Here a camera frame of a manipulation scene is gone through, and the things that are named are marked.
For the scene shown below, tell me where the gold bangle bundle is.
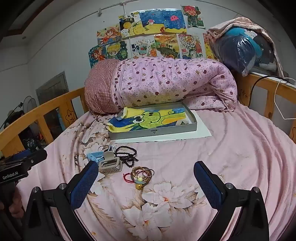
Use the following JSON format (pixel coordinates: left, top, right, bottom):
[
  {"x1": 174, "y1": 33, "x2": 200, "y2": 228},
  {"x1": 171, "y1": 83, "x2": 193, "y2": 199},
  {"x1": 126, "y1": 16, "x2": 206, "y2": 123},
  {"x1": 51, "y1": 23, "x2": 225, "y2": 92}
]
[{"x1": 131, "y1": 166, "x2": 155, "y2": 183}]

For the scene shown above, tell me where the group of wall drawings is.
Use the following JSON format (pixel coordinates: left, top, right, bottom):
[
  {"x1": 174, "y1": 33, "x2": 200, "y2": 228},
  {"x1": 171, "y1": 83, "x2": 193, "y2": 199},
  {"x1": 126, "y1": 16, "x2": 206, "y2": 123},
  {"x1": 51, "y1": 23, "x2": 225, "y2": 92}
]
[{"x1": 88, "y1": 5, "x2": 218, "y2": 67}]

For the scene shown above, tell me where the clothes bundle in plastic bag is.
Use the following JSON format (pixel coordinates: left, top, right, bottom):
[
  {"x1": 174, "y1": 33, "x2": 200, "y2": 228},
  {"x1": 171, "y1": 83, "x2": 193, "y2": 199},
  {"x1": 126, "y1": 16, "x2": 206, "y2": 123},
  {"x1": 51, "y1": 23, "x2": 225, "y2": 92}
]
[{"x1": 214, "y1": 27, "x2": 278, "y2": 76}]

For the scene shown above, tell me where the pink floral bed sheet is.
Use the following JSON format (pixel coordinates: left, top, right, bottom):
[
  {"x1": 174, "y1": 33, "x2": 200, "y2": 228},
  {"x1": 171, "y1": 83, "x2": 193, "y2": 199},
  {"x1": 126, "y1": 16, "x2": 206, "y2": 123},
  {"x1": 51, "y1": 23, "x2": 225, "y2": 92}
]
[{"x1": 16, "y1": 102, "x2": 296, "y2": 241}]

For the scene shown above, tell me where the white clothes hanger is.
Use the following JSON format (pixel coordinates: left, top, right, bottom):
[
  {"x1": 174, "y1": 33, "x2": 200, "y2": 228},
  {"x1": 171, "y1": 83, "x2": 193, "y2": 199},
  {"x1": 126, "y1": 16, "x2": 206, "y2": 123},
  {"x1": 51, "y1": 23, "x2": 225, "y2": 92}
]
[{"x1": 274, "y1": 77, "x2": 296, "y2": 121}]

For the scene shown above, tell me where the black cable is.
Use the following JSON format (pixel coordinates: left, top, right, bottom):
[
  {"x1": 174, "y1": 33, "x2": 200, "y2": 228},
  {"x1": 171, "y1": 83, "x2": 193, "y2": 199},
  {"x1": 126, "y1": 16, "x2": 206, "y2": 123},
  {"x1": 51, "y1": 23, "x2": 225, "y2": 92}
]
[{"x1": 248, "y1": 75, "x2": 296, "y2": 107}]

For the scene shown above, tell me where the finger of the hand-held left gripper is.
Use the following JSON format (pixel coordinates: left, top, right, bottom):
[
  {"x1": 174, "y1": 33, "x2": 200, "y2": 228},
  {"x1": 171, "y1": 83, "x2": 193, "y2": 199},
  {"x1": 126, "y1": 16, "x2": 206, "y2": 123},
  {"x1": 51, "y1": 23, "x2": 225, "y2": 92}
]
[{"x1": 5, "y1": 149, "x2": 48, "y2": 172}]

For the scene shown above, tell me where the frog crayon drawing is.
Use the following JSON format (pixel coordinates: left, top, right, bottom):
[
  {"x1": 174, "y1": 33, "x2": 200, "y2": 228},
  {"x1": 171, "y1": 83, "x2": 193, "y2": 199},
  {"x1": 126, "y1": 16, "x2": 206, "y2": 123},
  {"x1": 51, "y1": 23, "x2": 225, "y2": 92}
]
[{"x1": 106, "y1": 105, "x2": 189, "y2": 133}]

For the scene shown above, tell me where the blue strap smartwatch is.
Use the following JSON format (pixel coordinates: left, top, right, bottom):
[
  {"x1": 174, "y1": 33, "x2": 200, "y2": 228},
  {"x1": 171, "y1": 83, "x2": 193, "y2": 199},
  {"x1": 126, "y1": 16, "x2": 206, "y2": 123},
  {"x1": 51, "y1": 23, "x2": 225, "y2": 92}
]
[{"x1": 87, "y1": 151, "x2": 109, "y2": 163}]

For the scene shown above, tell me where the pink dotted quilt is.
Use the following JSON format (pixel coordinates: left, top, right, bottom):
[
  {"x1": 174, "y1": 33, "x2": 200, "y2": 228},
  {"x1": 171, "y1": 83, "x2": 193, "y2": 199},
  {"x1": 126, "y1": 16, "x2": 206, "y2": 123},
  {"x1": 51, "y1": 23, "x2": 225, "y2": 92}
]
[{"x1": 111, "y1": 57, "x2": 238, "y2": 114}]

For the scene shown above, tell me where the person's left hand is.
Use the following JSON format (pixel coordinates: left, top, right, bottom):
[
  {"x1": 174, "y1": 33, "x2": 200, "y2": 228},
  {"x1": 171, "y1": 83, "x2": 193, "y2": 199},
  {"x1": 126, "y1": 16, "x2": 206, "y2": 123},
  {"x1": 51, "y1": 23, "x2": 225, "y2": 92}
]
[{"x1": 9, "y1": 185, "x2": 23, "y2": 215}]

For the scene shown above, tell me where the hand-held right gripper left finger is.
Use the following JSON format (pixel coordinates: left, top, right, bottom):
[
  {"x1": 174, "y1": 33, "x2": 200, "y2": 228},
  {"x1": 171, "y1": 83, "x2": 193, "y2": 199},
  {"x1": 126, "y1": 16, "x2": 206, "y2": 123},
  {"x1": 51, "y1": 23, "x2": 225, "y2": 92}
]
[{"x1": 22, "y1": 160, "x2": 100, "y2": 241}]

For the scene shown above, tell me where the red checked pillow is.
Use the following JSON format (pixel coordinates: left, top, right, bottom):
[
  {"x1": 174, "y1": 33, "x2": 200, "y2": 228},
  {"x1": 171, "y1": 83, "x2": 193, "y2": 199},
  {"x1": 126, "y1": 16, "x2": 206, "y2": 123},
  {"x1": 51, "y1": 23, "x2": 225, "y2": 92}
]
[{"x1": 84, "y1": 59, "x2": 126, "y2": 116}]

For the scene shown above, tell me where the black bead necklace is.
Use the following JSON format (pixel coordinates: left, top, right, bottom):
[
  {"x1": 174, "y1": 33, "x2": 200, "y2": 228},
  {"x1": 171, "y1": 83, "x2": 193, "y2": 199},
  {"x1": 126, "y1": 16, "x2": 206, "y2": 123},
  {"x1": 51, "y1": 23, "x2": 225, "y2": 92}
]
[{"x1": 114, "y1": 146, "x2": 139, "y2": 168}]

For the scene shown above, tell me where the standing fan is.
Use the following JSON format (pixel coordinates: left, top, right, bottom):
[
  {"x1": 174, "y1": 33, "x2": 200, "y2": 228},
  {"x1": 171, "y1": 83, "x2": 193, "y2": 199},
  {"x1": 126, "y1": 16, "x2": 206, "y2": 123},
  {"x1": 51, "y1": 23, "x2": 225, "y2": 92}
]
[{"x1": 22, "y1": 96, "x2": 37, "y2": 114}]

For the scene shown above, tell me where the grey hair claw clip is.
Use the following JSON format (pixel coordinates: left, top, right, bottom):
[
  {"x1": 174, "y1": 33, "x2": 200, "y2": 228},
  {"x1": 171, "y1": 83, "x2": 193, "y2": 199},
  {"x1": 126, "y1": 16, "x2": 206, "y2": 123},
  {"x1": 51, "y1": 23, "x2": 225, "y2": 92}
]
[{"x1": 99, "y1": 152, "x2": 123, "y2": 175}]

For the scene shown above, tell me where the wooden bed frame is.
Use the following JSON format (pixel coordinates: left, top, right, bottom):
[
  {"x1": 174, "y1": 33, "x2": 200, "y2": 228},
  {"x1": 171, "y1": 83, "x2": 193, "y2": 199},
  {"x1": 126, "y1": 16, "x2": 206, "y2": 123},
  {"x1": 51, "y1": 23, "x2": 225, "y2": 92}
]
[{"x1": 0, "y1": 72, "x2": 296, "y2": 158}]

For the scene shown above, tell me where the white paper sheet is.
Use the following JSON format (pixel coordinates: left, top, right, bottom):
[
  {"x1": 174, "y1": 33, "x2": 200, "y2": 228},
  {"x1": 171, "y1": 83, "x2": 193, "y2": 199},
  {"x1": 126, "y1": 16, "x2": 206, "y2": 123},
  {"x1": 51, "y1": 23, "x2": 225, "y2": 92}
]
[{"x1": 113, "y1": 109, "x2": 212, "y2": 143}]

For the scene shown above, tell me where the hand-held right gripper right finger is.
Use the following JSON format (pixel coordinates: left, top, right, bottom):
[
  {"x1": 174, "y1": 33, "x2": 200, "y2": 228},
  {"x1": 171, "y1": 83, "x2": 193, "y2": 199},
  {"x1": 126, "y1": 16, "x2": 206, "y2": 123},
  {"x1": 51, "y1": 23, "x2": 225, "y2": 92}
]
[{"x1": 193, "y1": 161, "x2": 270, "y2": 241}]

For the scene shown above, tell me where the grey door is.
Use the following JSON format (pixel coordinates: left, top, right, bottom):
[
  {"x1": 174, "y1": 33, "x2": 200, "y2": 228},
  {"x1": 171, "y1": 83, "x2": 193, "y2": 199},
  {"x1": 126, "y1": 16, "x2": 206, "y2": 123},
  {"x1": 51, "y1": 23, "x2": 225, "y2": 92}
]
[{"x1": 36, "y1": 71, "x2": 70, "y2": 130}]

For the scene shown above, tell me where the grey shallow box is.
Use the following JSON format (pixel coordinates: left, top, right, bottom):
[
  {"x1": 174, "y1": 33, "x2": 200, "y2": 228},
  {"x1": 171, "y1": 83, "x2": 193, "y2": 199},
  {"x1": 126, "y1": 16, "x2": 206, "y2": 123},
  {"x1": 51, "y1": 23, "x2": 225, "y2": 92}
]
[{"x1": 107, "y1": 103, "x2": 198, "y2": 141}]

